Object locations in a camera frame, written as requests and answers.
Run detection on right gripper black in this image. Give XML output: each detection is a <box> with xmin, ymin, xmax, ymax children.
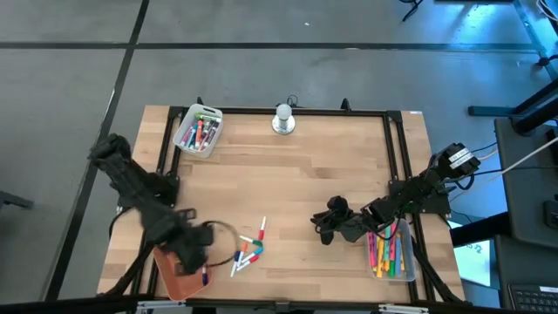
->
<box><xmin>310</xmin><ymin>195</ymin><xmax>385</xmax><ymax>246</ymax></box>

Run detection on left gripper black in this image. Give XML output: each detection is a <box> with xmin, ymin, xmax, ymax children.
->
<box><xmin>171</xmin><ymin>221</ymin><xmax>215</xmax><ymax>277</ymax></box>

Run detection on orange plastic bin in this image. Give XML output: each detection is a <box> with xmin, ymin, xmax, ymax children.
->
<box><xmin>152</xmin><ymin>243</ymin><xmax>215</xmax><ymax>303</ymax></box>

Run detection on thin blue whiteboard marker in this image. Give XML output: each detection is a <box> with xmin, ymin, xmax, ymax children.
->
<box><xmin>229</xmin><ymin>250</ymin><xmax>242</xmax><ymax>278</ymax></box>

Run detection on thin teal whiteboard marker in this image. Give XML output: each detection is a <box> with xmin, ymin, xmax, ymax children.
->
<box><xmin>238</xmin><ymin>248</ymin><xmax>265</xmax><ymax>266</ymax></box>

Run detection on thick purple whiteboard marker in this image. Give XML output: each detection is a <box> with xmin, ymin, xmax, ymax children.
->
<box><xmin>201</xmin><ymin>121</ymin><xmax>220</xmax><ymax>152</ymax></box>

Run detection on clear plastic bin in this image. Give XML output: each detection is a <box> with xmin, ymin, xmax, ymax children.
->
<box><xmin>364</xmin><ymin>217</ymin><xmax>418</xmax><ymax>283</ymax></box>

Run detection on chrome desk lamp white bulb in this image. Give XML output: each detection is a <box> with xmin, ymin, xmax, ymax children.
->
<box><xmin>270</xmin><ymin>103</ymin><xmax>297</xmax><ymax>136</ymax></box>

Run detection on white plastic bin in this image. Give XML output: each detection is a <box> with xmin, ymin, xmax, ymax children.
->
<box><xmin>172</xmin><ymin>103</ymin><xmax>225</xmax><ymax>160</ymax></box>

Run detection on black desk crossbar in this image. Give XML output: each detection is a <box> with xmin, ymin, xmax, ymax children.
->
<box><xmin>450</xmin><ymin>211</ymin><xmax>511</xmax><ymax>248</ymax></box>

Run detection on white sheet with scribble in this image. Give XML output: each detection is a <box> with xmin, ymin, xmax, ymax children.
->
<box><xmin>452</xmin><ymin>241</ymin><xmax>493</xmax><ymax>288</ymax></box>

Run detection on black chair base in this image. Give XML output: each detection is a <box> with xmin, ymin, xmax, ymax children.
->
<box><xmin>0</xmin><ymin>189</ymin><xmax>35</xmax><ymax>210</ymax></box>

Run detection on grey desk with keyboard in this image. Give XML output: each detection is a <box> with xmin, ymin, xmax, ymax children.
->
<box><xmin>493</xmin><ymin>234</ymin><xmax>558</xmax><ymax>314</ymax></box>

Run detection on black keyboard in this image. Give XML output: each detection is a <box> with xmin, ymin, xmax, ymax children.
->
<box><xmin>507</xmin><ymin>283</ymin><xmax>558</xmax><ymax>314</ymax></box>

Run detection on black desk leg beam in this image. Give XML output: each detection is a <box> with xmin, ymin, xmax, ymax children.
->
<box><xmin>467</xmin><ymin>78</ymin><xmax>558</xmax><ymax>136</ymax></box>

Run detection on black stand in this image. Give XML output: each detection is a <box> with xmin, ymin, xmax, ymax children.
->
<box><xmin>512</xmin><ymin>0</ymin><xmax>558</xmax><ymax>82</ymax></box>

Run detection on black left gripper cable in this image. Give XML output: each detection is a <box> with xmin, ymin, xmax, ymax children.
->
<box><xmin>201</xmin><ymin>219</ymin><xmax>242</xmax><ymax>268</ymax></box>

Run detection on silver frame bracket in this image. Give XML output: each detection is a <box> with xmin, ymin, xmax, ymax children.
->
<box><xmin>378</xmin><ymin>303</ymin><xmax>431</xmax><ymax>314</ymax></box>
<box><xmin>135</xmin><ymin>298</ymin><xmax>187</xmax><ymax>313</ymax></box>

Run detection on white cable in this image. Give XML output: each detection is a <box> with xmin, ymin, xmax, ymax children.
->
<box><xmin>448</xmin><ymin>135</ymin><xmax>558</xmax><ymax>198</ymax></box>

